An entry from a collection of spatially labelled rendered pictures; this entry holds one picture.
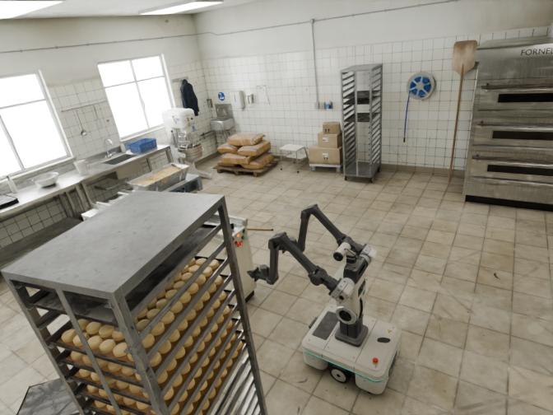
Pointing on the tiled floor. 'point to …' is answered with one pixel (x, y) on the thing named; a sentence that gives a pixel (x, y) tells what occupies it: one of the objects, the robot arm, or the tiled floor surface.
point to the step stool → (294, 153)
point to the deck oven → (512, 125)
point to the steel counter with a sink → (118, 167)
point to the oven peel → (463, 62)
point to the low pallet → (247, 169)
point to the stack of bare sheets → (48, 400)
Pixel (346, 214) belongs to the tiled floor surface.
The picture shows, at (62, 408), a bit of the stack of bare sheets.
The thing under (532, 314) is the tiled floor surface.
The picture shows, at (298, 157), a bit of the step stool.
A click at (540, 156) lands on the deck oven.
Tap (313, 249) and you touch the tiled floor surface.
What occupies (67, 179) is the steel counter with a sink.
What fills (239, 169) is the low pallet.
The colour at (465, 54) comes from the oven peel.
